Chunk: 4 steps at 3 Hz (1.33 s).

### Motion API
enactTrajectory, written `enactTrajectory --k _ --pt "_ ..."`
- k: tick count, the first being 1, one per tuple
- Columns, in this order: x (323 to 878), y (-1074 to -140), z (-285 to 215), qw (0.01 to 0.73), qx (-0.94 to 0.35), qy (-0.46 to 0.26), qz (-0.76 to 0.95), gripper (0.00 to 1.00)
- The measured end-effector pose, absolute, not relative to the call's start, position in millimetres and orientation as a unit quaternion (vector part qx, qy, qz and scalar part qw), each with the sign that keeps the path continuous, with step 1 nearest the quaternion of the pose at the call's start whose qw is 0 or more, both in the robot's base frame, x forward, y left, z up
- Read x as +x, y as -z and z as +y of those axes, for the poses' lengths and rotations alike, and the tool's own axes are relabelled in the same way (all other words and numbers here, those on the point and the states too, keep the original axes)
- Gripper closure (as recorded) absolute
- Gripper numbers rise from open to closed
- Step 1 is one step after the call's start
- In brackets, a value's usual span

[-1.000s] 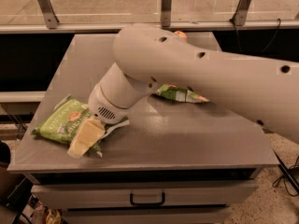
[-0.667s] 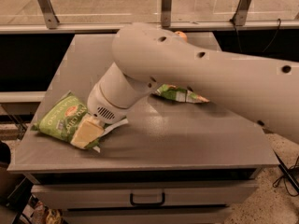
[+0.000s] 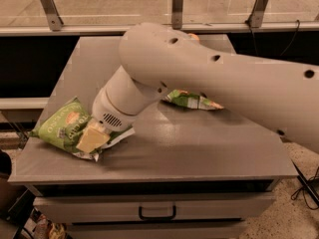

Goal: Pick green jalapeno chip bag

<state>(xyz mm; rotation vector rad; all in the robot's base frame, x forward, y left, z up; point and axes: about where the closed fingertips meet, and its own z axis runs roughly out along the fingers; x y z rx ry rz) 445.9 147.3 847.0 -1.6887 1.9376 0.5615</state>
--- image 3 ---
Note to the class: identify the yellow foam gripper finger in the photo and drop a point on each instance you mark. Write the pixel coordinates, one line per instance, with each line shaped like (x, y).
(91, 139)
(94, 124)

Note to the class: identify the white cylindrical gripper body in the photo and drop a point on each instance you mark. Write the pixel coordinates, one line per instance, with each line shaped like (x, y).
(107, 112)

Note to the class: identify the green jalapeno kettle chip bag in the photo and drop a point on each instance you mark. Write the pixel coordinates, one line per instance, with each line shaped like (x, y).
(65, 126)

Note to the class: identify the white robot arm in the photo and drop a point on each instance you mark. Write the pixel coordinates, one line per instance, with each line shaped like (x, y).
(155, 60)

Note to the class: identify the crumpled green snack bag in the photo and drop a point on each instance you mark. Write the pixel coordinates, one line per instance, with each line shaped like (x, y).
(191, 101)

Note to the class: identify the dark object at left edge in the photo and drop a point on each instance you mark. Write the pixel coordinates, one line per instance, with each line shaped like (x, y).
(5, 165)

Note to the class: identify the grey drawer cabinet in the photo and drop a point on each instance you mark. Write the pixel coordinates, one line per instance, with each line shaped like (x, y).
(217, 168)

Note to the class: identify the colourful packages under cabinet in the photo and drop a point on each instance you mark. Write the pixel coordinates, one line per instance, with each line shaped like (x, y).
(38, 226)

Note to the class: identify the orange fruit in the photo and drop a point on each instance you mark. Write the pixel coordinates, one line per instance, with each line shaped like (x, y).
(193, 36)

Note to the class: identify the black drawer handle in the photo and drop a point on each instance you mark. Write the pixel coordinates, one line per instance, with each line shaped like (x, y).
(157, 214)

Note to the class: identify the left metal rail bracket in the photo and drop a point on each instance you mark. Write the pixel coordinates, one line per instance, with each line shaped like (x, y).
(55, 23)

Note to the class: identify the metal rail bracket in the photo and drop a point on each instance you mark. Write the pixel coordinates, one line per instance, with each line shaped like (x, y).
(55, 23)
(176, 13)
(255, 19)

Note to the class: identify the middle metal rail bracket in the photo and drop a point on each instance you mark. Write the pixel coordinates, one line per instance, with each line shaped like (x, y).
(176, 13)

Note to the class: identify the right metal rail bracket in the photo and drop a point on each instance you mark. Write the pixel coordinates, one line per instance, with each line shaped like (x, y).
(255, 19)

